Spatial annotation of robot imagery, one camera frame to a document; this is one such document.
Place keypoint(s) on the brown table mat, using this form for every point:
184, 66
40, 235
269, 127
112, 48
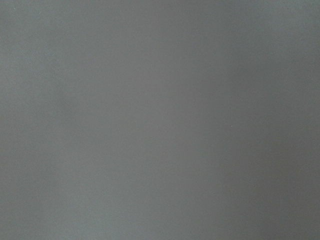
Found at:
159, 119

